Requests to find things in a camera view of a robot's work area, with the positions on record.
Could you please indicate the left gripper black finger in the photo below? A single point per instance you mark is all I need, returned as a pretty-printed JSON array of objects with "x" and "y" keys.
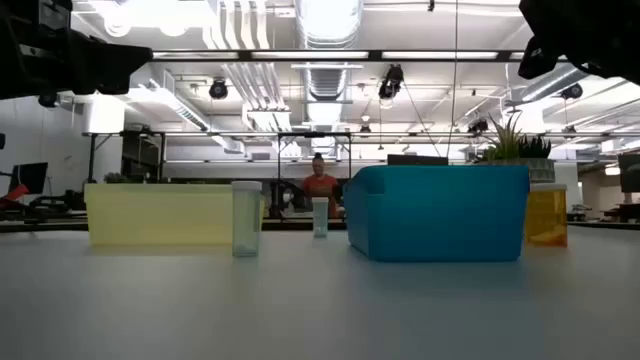
[{"x": 110, "y": 65}]

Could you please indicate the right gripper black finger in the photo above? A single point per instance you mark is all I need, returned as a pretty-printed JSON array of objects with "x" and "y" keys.
[{"x": 536, "y": 60}]

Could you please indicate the orange pill bottle white cap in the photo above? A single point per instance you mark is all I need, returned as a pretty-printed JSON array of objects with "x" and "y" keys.
[{"x": 547, "y": 220}]

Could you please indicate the tall clear bottle green pills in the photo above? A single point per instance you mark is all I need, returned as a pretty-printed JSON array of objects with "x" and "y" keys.
[{"x": 246, "y": 220}]

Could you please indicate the small clear bottle green pills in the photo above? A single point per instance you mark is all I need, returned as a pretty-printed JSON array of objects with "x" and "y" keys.
[{"x": 320, "y": 217}]

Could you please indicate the black monitor behind bin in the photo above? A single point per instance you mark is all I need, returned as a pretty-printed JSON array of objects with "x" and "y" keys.
[{"x": 417, "y": 160}]

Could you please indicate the yellow translucent plastic bin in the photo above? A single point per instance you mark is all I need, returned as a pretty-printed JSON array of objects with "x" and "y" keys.
[{"x": 160, "y": 215}]

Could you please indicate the blue plastic bin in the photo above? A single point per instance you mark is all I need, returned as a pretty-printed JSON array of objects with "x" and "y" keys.
[{"x": 435, "y": 215}]

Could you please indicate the black ceiling spotlight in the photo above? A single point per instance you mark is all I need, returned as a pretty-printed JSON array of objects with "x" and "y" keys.
[
  {"x": 218, "y": 89},
  {"x": 571, "y": 91},
  {"x": 48, "y": 101}
]

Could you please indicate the potted succulent patterned white pot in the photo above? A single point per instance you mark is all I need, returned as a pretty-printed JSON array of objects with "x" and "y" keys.
[{"x": 507, "y": 142}]

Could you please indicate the dark background shelf unit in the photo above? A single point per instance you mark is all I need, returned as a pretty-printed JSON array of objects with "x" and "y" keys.
[{"x": 142, "y": 155}]

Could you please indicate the black tilted background monitor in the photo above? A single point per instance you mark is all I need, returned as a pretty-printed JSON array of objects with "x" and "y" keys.
[{"x": 30, "y": 177}]

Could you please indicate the black overhead light bar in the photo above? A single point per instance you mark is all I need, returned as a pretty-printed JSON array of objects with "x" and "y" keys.
[{"x": 245, "y": 55}]

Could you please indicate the red angled object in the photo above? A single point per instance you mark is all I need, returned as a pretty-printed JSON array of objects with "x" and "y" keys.
[{"x": 15, "y": 192}]

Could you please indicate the dark monitor at room edge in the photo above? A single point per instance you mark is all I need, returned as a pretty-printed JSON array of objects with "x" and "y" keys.
[{"x": 630, "y": 172}]

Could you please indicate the person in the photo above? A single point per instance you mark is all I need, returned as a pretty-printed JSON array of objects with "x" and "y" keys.
[{"x": 320, "y": 187}]

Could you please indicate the grey table mat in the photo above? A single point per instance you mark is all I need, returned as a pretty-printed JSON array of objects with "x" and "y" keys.
[{"x": 320, "y": 310}]

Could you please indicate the black hanging overhead camera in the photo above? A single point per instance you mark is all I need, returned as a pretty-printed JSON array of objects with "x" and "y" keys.
[{"x": 392, "y": 80}]

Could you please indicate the silver ceiling air duct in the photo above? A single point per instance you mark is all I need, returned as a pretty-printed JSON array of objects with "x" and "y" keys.
[{"x": 327, "y": 20}]

